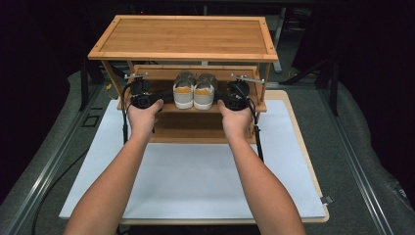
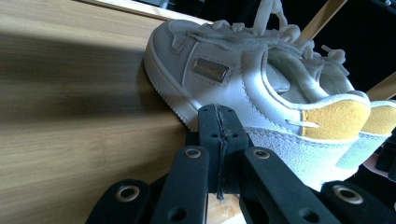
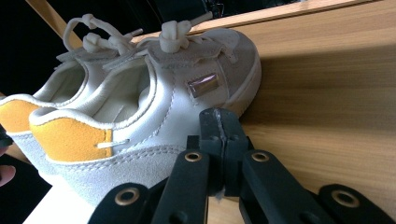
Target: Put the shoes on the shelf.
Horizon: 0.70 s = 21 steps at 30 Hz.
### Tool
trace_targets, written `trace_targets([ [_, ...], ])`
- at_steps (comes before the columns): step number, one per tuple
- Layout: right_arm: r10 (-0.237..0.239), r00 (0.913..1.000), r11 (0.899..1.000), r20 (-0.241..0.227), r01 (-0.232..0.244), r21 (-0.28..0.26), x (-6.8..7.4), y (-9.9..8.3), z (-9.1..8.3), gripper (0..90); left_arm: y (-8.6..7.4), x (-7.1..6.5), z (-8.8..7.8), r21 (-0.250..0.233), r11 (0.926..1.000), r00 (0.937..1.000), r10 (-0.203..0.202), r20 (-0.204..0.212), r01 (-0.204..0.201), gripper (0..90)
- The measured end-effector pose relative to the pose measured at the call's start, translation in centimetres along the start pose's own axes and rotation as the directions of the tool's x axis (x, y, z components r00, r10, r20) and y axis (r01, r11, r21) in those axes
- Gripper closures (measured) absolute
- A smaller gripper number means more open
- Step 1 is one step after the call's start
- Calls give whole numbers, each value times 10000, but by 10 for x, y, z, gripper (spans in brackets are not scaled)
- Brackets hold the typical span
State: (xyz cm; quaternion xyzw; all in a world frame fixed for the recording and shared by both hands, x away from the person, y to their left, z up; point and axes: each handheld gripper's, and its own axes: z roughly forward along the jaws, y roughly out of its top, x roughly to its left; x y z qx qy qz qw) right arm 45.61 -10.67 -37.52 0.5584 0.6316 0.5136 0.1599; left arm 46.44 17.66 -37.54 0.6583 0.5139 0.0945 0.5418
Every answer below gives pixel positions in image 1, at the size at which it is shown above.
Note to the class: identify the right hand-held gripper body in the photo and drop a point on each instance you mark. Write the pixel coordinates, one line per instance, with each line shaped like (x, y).
(236, 96)

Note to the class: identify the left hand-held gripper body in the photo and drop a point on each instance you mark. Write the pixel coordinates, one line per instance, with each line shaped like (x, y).
(142, 98)

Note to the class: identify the beige and white sneaker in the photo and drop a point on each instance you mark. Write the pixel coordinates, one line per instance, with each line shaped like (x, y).
(183, 96)
(204, 96)

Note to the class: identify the three-tier bamboo shoe rack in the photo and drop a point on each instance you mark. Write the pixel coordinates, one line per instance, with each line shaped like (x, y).
(186, 37)

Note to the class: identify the person's left hand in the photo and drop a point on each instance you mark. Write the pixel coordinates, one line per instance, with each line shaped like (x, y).
(143, 120)

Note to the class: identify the person's right hand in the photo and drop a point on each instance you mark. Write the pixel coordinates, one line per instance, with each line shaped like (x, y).
(235, 122)

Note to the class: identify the small yellow tag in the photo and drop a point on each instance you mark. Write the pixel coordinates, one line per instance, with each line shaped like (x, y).
(108, 87)

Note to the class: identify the white metal stand leg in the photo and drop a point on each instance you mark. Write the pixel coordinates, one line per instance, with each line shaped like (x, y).
(278, 49)

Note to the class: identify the white table mat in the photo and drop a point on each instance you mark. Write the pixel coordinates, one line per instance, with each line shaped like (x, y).
(195, 182)

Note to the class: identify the small grey metal clip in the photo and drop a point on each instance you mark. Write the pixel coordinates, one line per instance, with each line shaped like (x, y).
(327, 199)

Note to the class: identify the black upright post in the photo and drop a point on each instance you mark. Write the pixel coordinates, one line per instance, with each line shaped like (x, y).
(333, 91)
(83, 88)

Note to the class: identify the aluminium frame rail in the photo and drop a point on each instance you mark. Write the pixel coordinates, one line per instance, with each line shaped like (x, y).
(49, 169)
(355, 169)

